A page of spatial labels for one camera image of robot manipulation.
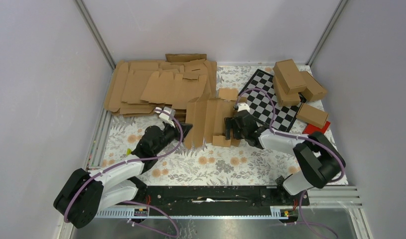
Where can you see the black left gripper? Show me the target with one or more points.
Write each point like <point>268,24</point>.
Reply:
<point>176,130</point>

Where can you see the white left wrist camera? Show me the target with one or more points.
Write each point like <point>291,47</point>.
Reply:
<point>166,114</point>

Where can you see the floral patterned tablecloth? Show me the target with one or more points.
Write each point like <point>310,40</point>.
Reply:
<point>207,165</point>

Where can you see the red flat block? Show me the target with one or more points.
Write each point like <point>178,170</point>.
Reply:
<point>311,128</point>

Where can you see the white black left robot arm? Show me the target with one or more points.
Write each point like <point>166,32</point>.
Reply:
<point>87,193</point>

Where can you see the black white chessboard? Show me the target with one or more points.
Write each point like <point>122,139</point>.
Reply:
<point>263,103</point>

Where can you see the stack of flat cardboard sheets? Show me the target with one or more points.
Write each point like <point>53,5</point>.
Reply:
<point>137,87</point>

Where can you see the cardboard box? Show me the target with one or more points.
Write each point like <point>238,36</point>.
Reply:
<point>312,115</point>
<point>284,99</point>
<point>207,115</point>
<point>314,91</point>
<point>289,76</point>

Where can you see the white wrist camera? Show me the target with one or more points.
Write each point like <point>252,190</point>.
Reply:
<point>242,107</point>
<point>166,114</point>

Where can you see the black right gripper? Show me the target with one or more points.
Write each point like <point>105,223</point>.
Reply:
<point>230,123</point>

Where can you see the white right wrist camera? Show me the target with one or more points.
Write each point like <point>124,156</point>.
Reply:
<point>242,107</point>

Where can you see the aluminium frame rail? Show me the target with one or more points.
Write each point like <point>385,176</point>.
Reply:
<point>327,197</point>

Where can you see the cardboard box on red block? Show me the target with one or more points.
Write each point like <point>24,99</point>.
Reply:
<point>312,115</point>

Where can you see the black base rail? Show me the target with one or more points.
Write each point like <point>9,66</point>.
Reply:
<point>223,201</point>

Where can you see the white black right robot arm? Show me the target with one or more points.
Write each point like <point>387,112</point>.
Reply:
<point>319,161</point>

